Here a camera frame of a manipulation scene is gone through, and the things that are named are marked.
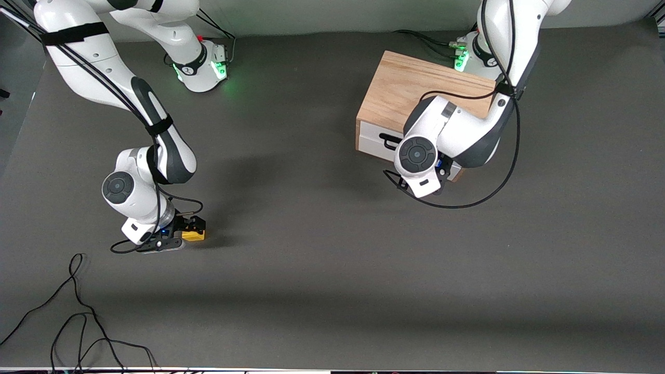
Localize white-front drawer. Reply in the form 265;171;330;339
358;121;464;181

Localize wooden drawer cabinet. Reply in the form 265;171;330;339
355;50;497;183

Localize thin black loose cable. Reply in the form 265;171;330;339
50;313;158;372
0;253;128;372

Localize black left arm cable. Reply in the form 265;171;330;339
383;0;522;210

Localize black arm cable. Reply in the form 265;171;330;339
383;0;522;210
0;8;204;255

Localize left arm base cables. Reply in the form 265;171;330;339
393;23;471;59

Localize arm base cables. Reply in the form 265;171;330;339
393;23;471;59
163;12;237;69

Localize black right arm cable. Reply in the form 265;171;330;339
0;8;204;255

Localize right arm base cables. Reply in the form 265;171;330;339
163;12;237;69

